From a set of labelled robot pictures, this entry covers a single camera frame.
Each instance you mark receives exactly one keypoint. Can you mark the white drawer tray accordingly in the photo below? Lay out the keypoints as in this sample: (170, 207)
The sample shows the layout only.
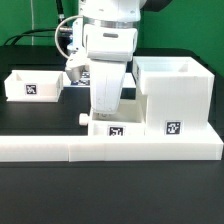
(34, 86)
(127, 121)

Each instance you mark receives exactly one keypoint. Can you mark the white rear drawer tray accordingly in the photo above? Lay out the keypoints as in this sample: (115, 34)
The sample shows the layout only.
(34, 86)

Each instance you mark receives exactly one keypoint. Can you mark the white front drawer tray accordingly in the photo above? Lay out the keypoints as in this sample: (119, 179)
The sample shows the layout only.
(127, 121)

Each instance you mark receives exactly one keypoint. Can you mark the white marker sheet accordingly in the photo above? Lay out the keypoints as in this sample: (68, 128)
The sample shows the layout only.
(84, 81)

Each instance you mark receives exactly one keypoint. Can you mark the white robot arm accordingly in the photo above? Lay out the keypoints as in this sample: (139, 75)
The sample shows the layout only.
(119, 14)

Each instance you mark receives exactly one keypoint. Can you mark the white drawer cabinet box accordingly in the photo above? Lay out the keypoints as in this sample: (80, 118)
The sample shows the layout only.
(174, 90)

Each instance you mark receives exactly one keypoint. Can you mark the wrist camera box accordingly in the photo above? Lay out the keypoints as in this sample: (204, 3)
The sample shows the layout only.
(76, 64)

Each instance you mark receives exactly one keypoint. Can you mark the white L-shaped fence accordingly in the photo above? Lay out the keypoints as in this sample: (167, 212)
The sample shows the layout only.
(205, 145)

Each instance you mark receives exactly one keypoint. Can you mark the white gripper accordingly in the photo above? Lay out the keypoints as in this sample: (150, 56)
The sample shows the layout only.
(108, 51)

